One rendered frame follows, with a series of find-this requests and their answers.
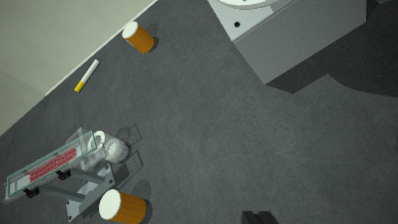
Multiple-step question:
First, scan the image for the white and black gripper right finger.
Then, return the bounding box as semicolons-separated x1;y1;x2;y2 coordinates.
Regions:
257;211;279;224

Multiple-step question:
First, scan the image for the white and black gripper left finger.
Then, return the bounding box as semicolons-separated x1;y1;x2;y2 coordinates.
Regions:
241;211;262;224

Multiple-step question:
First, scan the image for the orange pill bottle with white cap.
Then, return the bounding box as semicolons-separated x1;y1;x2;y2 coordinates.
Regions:
99;189;146;224
122;22;154;53

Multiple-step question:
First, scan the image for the white cylinder with yellow cap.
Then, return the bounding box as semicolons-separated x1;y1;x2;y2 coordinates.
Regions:
74;59;100;92

